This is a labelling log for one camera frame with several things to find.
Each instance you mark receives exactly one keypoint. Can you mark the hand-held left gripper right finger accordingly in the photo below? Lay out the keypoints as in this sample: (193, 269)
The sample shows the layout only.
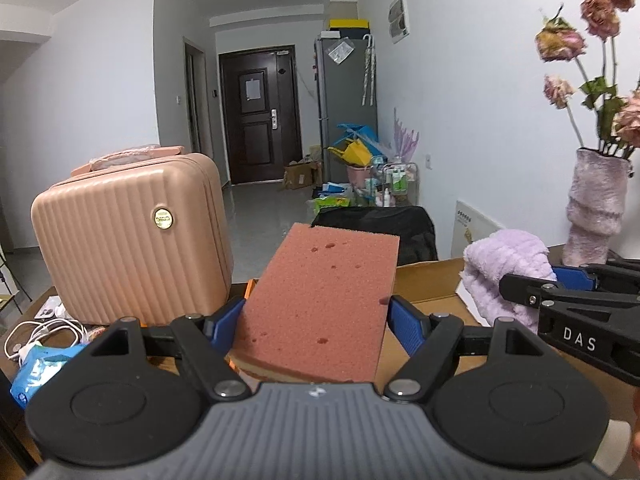
(407, 327)

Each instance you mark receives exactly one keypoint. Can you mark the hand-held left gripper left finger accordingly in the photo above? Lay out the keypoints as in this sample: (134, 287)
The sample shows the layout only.
(227, 322)

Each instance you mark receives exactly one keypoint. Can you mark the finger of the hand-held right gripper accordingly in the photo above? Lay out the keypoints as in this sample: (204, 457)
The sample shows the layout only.
(525, 290)
(575, 277)

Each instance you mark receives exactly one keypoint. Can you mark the purple fluffy towel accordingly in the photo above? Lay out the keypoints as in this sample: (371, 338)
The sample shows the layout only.
(505, 255)

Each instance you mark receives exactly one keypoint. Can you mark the cardboard box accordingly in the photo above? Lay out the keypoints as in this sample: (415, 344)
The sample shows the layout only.
(430, 280)

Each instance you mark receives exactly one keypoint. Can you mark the pink sponge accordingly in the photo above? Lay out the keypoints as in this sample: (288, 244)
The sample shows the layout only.
(320, 300)

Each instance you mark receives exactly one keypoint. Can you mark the purple textured vase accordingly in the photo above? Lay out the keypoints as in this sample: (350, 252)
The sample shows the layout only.
(597, 205)

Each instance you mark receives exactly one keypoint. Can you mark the white flat panel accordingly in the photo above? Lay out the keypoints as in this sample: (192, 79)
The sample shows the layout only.
(475, 225)

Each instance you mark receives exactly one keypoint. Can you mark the black fabric chair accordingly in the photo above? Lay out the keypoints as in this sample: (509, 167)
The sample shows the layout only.
(380, 220)

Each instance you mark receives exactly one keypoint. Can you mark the pink ribbed suitcase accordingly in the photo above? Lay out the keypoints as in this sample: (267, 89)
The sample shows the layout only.
(125, 250)

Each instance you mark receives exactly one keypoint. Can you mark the green and blue packets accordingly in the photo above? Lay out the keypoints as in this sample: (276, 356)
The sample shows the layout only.
(330, 202)

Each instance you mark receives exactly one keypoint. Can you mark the metal trolley with bottles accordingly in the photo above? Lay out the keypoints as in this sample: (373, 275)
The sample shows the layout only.
(395, 180)

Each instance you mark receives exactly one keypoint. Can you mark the pink bucket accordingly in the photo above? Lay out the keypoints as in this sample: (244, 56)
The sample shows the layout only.
(357, 176)

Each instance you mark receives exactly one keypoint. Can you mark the open cardboard carton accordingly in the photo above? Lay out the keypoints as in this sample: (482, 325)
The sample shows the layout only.
(300, 175)

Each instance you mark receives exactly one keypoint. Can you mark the purple feather decoration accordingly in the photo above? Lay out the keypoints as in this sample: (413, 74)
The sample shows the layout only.
(405, 137)

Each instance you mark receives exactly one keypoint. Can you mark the light blue wipes packet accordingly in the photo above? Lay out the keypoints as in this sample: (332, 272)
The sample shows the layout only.
(40, 375)

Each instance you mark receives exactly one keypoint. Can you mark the dark brown entrance door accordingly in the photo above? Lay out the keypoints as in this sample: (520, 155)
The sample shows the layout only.
(260, 125)

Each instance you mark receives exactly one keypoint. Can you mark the interior side door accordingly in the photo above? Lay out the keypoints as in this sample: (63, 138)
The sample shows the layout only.
(195, 105)

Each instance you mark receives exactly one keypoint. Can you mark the white paper notice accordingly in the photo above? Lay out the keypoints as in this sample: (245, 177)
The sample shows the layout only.
(251, 89)

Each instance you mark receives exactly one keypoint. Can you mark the dried pink rose bouquet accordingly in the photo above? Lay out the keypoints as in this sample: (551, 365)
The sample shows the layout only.
(560, 40)

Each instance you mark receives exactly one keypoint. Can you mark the grey refrigerator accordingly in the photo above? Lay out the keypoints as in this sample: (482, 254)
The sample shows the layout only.
(345, 95)

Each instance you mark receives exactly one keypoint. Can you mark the clear plastic bag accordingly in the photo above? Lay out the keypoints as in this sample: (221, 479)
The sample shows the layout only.
(341, 51)

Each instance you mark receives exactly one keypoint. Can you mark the yellow and black box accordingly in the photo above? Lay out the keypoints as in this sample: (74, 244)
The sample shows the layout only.
(349, 24)

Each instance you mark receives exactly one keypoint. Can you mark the white electrical wall panel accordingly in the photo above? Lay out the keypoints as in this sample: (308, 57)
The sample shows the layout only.
(399, 17)

